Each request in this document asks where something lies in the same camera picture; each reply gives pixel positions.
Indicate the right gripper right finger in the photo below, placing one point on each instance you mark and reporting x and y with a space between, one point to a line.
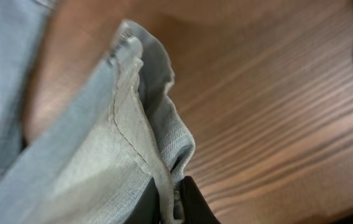
195 208

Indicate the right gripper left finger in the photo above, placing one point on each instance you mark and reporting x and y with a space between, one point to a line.
147 209

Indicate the light blue denim shorts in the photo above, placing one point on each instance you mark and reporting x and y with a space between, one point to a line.
93 164

